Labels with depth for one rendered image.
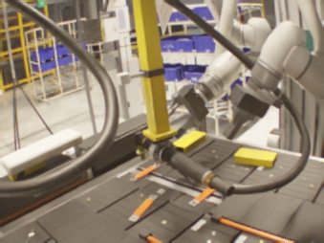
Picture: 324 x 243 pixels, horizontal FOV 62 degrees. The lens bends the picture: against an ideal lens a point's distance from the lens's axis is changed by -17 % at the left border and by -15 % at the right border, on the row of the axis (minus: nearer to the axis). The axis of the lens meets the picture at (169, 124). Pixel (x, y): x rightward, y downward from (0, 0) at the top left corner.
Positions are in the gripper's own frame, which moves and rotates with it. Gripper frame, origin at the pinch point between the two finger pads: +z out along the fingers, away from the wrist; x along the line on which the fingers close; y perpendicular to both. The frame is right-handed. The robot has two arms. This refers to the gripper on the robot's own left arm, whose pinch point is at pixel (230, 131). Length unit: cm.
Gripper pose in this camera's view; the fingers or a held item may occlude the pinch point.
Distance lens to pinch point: 92.8
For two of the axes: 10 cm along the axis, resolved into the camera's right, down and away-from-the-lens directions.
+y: -3.9, -5.5, 7.4
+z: -4.9, 8.0, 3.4
